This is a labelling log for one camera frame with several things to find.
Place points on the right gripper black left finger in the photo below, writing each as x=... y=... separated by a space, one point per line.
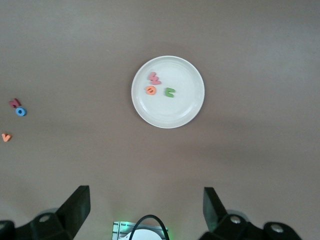
x=72 y=212

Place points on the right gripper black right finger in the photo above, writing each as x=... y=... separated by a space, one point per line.
x=217 y=220

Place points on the green foam letter u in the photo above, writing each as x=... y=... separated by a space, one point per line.
x=166 y=92

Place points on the orange foam letter e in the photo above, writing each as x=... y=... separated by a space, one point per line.
x=153 y=92

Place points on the pink foam letter w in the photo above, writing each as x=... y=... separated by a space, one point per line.
x=153 y=78

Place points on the orange foam letter v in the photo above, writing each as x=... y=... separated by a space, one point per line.
x=6 y=140

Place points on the blue foam letter o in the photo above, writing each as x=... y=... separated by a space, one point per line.
x=17 y=111

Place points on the beige round plate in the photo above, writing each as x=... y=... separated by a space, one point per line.
x=175 y=110

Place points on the dark red foam letter z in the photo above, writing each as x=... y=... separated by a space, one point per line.
x=14 y=103

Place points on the brown table cover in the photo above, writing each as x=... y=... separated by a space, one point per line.
x=250 y=75

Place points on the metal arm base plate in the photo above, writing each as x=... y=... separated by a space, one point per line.
x=117 y=226

